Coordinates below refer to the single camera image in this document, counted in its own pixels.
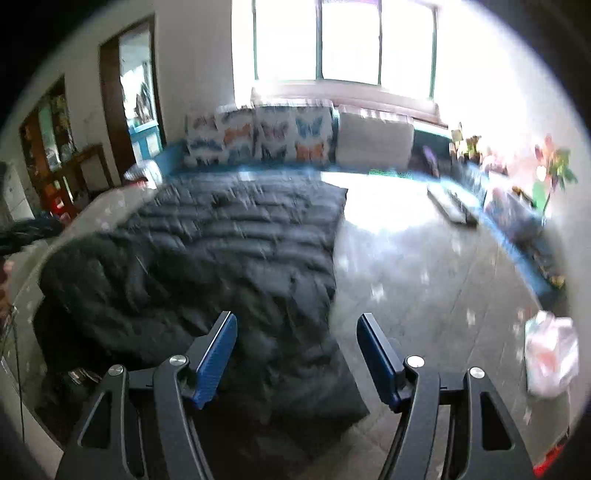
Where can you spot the white plastic bag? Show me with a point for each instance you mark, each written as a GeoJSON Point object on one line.
{"type": "Point", "coordinates": [551, 355]}

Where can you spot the blue bed sheet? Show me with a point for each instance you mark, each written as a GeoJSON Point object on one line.
{"type": "Point", "coordinates": [538, 272]}

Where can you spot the brown door frame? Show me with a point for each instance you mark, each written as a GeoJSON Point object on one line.
{"type": "Point", "coordinates": [108, 106]}

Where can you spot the black puffer coat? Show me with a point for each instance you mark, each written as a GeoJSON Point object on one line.
{"type": "Point", "coordinates": [240, 249]}

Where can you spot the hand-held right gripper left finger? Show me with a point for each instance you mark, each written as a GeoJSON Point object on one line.
{"type": "Point", "coordinates": [217, 360]}

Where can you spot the white patterned cloth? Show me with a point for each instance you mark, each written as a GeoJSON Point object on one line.
{"type": "Point", "coordinates": [143, 171]}

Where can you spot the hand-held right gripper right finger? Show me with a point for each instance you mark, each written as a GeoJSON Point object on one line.
{"type": "Point", "coordinates": [376, 362]}

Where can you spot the wooden table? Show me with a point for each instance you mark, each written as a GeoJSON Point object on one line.
{"type": "Point", "coordinates": [87, 154]}

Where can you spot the red plastic basket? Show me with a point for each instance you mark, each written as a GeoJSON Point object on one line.
{"type": "Point", "coordinates": [551, 457]}

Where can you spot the white refrigerator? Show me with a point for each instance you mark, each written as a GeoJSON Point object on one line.
{"type": "Point", "coordinates": [16, 194]}

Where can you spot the green framed window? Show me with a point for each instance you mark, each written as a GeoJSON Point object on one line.
{"type": "Point", "coordinates": [351, 41]}

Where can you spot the colourful pinwheel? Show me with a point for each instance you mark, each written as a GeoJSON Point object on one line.
{"type": "Point", "coordinates": [554, 166]}

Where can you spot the red plastic stool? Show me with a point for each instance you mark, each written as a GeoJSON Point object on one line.
{"type": "Point", "coordinates": [60, 205]}

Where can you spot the butterfly print pillow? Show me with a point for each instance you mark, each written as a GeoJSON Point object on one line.
{"type": "Point", "coordinates": [219, 138]}
{"type": "Point", "coordinates": [293, 134]}

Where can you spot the plain white pillow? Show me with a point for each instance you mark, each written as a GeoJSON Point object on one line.
{"type": "Point", "coordinates": [374, 141]}

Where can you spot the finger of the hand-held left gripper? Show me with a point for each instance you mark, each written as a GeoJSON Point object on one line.
{"type": "Point", "coordinates": [27, 233]}

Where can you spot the pink plush toy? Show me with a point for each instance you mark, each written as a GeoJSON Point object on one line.
{"type": "Point", "coordinates": [494, 165]}

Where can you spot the blue cabinet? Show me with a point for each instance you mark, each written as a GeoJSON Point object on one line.
{"type": "Point", "coordinates": [145, 141]}

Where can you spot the colourful packet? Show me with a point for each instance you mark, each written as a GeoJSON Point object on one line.
{"type": "Point", "coordinates": [549, 267]}

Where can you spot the wooden glass cabinet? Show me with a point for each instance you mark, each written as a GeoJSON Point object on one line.
{"type": "Point", "coordinates": [44, 134]}

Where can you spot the cartoon print pillow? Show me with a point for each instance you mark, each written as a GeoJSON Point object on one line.
{"type": "Point", "coordinates": [512, 212]}

